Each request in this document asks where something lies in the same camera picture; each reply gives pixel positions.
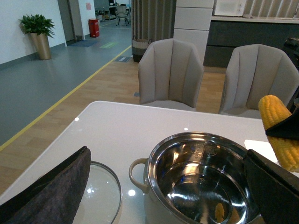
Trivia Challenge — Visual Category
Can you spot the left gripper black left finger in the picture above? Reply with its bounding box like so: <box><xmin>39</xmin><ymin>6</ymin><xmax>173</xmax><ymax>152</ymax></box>
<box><xmin>0</xmin><ymin>147</ymin><xmax>91</xmax><ymax>224</ymax></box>

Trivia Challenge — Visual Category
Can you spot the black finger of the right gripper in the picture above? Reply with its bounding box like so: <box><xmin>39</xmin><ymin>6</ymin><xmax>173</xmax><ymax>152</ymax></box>
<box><xmin>265</xmin><ymin>88</ymin><xmax>299</xmax><ymax>140</ymax></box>

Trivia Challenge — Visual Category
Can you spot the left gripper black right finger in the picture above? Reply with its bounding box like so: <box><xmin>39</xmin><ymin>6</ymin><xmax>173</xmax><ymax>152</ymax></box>
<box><xmin>243</xmin><ymin>149</ymin><xmax>299</xmax><ymax>224</ymax></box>

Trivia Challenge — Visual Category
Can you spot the yellow corn cob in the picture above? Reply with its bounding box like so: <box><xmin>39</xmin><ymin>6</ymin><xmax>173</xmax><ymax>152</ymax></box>
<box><xmin>258</xmin><ymin>95</ymin><xmax>299</xmax><ymax>172</ymax></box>

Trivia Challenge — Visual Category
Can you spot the glass pot lid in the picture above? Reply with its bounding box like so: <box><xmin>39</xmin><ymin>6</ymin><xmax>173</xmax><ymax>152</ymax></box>
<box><xmin>73</xmin><ymin>161</ymin><xmax>122</xmax><ymax>224</ymax></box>

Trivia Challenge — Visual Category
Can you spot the beige electric cooking pot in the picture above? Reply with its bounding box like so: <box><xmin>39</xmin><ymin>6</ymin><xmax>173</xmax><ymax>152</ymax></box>
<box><xmin>129</xmin><ymin>132</ymin><xmax>264</xmax><ymax>224</ymax></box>

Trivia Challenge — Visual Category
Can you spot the right beige upholstered chair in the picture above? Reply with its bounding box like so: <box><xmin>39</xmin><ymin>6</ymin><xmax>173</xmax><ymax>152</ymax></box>
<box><xmin>219</xmin><ymin>44</ymin><xmax>299</xmax><ymax>119</ymax></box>

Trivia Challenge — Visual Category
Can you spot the beige upholstered chair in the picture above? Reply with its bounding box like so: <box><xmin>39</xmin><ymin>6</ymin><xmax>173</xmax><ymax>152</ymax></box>
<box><xmin>138</xmin><ymin>39</ymin><xmax>204</xmax><ymax>111</ymax></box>
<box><xmin>219</xmin><ymin>44</ymin><xmax>299</xmax><ymax>119</ymax></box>

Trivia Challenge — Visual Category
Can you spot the black washing machine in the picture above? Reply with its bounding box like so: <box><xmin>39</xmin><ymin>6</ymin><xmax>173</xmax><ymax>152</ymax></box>
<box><xmin>282</xmin><ymin>37</ymin><xmax>299</xmax><ymax>69</ymax></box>

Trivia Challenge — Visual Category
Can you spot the dark kitchen counter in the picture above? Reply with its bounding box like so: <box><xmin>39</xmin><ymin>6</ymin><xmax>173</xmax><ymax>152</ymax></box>
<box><xmin>204</xmin><ymin>20</ymin><xmax>299</xmax><ymax>68</ymax></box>

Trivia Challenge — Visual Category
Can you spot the left beige upholstered chair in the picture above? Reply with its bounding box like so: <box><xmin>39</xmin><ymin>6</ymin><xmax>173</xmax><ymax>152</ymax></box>
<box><xmin>138</xmin><ymin>39</ymin><xmax>204</xmax><ymax>111</ymax></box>

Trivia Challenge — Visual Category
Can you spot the white microwave oven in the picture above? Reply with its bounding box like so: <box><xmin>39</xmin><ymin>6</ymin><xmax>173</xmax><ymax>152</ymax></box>
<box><xmin>214</xmin><ymin>0</ymin><xmax>247</xmax><ymax>17</ymax></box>

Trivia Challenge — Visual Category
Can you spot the white tall cabinet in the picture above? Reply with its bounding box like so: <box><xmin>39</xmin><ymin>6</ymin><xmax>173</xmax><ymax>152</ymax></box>
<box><xmin>173</xmin><ymin>0</ymin><xmax>214</xmax><ymax>62</ymax></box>

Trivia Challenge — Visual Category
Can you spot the blue floor mat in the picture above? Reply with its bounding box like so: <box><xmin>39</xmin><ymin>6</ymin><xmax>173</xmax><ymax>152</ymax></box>
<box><xmin>68</xmin><ymin>40</ymin><xmax>97</xmax><ymax>48</ymax></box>

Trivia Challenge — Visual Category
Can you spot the green potted plant gold planter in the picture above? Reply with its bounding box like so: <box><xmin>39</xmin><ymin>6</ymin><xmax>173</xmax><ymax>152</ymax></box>
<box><xmin>20</xmin><ymin>14</ymin><xmax>54</xmax><ymax>60</ymax></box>

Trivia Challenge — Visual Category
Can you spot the red box on floor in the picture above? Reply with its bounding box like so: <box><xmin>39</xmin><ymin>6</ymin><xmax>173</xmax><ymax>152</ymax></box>
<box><xmin>88</xmin><ymin>19</ymin><xmax>100</xmax><ymax>37</ymax></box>

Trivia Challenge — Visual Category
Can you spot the grey office chair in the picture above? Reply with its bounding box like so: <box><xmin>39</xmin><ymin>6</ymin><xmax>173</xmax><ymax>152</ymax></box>
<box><xmin>115</xmin><ymin>6</ymin><xmax>129</xmax><ymax>26</ymax></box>

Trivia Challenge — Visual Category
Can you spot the woven basket with handles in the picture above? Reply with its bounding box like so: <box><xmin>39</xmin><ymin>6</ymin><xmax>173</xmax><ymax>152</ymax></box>
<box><xmin>132</xmin><ymin>36</ymin><xmax>152</xmax><ymax>63</ymax></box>

